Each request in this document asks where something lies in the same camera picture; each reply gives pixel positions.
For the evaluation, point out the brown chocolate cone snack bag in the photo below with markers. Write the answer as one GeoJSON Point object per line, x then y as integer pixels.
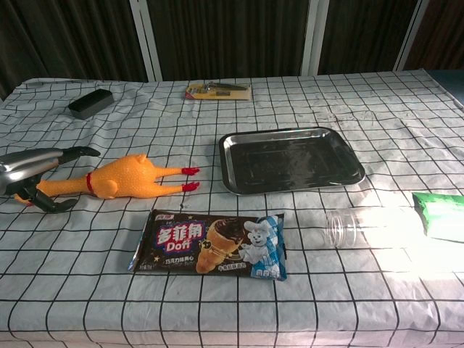
{"type": "Point", "coordinates": [214, 244]}

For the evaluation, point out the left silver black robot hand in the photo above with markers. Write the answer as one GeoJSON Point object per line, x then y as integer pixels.
{"type": "Point", "coordinates": [25, 165]}

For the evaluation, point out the white black checked tablecloth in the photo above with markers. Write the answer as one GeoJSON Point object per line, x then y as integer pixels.
{"type": "Point", "coordinates": [232, 224]}

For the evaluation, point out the green snack bag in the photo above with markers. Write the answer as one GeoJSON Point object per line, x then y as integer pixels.
{"type": "Point", "coordinates": [442, 216]}

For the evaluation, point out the yellow rubber chicken toy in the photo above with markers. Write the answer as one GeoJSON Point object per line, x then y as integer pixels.
{"type": "Point", "coordinates": [119, 175]}

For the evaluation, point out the clear plastic jar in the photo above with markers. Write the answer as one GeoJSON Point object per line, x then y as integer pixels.
{"type": "Point", "coordinates": [373, 228]}

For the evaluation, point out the blue grey padded table edge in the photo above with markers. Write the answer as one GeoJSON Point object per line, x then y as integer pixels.
{"type": "Point", "coordinates": [449, 85]}

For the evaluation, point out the stainless steel rectangular tray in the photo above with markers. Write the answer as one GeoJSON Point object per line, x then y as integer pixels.
{"type": "Point", "coordinates": [290, 159]}

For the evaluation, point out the yellow carded knife pack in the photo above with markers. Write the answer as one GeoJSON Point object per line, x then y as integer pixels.
{"type": "Point", "coordinates": [219, 91]}

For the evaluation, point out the black rectangular box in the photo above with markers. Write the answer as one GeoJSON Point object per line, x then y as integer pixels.
{"type": "Point", "coordinates": [90, 104]}

